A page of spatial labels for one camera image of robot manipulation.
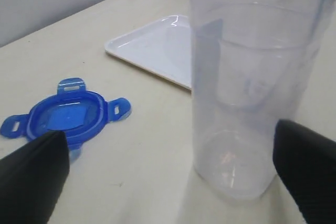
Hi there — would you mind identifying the clear plastic container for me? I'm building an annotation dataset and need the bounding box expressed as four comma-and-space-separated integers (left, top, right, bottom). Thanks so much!
190, 0, 335, 199

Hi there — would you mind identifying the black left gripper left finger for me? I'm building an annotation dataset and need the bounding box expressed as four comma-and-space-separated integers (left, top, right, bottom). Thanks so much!
1, 131, 70, 223

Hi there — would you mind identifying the blue plastic lid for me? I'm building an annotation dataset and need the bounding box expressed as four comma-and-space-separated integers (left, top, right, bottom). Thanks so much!
1, 78, 132, 162

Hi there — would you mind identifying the white rectangular tray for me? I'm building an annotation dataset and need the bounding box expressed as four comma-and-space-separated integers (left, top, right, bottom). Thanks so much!
104, 15, 192, 90

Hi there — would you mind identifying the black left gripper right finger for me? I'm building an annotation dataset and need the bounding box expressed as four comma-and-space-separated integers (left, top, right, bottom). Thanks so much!
272, 120, 335, 223

